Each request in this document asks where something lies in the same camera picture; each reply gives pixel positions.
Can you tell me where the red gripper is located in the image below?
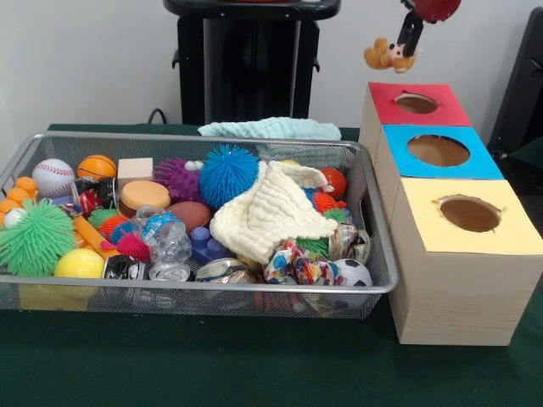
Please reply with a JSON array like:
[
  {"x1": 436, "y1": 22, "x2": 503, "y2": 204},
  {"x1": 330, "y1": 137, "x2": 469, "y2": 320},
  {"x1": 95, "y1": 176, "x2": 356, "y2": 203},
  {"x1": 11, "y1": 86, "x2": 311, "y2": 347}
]
[{"x1": 397, "y1": 0, "x2": 462, "y2": 59}]

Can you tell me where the brown plush monkey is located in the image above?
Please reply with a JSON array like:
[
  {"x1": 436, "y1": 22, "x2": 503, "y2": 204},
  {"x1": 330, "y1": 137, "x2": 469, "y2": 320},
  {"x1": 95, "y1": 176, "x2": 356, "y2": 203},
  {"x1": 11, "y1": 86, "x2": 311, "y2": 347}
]
[{"x1": 365, "y1": 37, "x2": 418, "y2": 75}]

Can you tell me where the cream waffle cloth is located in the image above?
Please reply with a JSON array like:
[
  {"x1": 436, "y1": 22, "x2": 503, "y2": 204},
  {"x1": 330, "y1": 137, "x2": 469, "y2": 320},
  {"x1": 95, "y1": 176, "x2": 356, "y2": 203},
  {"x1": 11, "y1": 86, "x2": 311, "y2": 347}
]
[{"x1": 210, "y1": 161, "x2": 339, "y2": 265}]

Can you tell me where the wooden box with three holes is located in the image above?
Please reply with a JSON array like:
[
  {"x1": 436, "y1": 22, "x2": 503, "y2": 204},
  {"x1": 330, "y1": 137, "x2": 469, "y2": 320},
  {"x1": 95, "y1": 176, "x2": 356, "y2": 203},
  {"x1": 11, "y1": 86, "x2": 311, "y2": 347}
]
[{"x1": 359, "y1": 82, "x2": 543, "y2": 347}]

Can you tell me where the clear mesh bin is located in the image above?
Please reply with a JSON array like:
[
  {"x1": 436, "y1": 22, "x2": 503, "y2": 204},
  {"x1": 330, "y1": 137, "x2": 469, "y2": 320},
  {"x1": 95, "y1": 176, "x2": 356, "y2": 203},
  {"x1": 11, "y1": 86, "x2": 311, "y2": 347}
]
[{"x1": 0, "y1": 131, "x2": 400, "y2": 321}]

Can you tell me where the black chair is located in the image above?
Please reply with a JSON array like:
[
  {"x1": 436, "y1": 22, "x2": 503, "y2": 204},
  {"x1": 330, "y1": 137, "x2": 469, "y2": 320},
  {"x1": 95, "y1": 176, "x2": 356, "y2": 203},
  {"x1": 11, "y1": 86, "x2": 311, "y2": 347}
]
[{"x1": 488, "y1": 8, "x2": 543, "y2": 170}]

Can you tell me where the red ball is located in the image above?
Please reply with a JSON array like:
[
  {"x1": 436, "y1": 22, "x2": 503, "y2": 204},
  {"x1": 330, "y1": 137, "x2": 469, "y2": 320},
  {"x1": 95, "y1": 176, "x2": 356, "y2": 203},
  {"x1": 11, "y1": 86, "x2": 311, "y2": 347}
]
[{"x1": 321, "y1": 167, "x2": 347, "y2": 200}]

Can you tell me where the mint green cloth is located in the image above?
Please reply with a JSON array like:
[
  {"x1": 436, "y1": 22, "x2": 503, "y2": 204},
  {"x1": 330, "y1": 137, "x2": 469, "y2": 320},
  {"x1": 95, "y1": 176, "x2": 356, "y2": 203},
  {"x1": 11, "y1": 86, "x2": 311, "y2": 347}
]
[{"x1": 198, "y1": 117, "x2": 342, "y2": 143}]

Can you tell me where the blue spiky ball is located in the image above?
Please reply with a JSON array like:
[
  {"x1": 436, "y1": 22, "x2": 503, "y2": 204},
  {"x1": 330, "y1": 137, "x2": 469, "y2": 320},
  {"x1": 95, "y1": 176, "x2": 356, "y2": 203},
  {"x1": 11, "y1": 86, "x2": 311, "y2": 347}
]
[{"x1": 199, "y1": 144, "x2": 260, "y2": 209}]

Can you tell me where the small soccer ball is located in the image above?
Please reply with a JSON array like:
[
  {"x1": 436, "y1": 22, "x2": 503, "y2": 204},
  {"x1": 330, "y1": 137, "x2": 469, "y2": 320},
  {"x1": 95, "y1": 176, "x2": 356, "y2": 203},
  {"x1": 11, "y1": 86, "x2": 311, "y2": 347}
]
[{"x1": 335, "y1": 258, "x2": 373, "y2": 287}]

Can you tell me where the multicoloured patterned cloth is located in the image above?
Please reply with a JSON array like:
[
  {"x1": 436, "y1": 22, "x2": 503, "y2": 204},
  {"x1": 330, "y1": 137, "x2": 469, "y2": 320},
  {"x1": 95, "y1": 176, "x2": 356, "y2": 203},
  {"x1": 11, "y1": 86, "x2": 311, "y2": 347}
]
[{"x1": 265, "y1": 240, "x2": 340, "y2": 286}]

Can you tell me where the purple spiky ball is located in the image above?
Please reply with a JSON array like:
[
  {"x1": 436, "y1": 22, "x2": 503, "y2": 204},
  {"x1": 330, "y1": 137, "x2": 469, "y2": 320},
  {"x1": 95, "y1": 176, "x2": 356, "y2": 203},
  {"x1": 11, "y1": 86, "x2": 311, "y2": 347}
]
[{"x1": 154, "y1": 158, "x2": 203, "y2": 203}]

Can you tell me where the small orange basketball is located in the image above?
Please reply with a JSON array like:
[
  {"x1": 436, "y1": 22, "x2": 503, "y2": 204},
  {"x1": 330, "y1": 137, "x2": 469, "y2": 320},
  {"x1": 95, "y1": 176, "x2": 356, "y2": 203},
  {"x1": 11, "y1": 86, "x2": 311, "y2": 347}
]
[{"x1": 76, "y1": 154, "x2": 117, "y2": 181}]

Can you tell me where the dark green tablecloth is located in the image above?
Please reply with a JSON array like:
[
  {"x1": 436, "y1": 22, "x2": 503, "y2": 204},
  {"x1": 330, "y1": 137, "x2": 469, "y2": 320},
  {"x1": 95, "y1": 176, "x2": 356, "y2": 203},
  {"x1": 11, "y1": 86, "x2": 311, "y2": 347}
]
[{"x1": 0, "y1": 123, "x2": 543, "y2": 407}]

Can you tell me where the white baseball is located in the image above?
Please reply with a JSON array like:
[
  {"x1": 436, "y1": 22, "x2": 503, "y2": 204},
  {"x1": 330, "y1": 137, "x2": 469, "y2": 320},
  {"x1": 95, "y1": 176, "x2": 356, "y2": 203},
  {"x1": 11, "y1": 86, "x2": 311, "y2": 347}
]
[{"x1": 31, "y1": 159, "x2": 76, "y2": 198}]

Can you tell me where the yellow tennis ball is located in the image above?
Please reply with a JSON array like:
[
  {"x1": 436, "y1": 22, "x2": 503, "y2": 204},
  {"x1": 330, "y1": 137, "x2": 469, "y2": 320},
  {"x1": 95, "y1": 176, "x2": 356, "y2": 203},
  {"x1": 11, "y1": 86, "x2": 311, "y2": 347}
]
[{"x1": 53, "y1": 248, "x2": 104, "y2": 279}]

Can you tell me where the green spiky ball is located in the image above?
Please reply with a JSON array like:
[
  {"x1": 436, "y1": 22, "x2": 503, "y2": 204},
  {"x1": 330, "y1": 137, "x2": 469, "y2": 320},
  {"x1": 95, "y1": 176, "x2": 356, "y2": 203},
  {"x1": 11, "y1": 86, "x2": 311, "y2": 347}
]
[{"x1": 0, "y1": 198, "x2": 77, "y2": 276}]

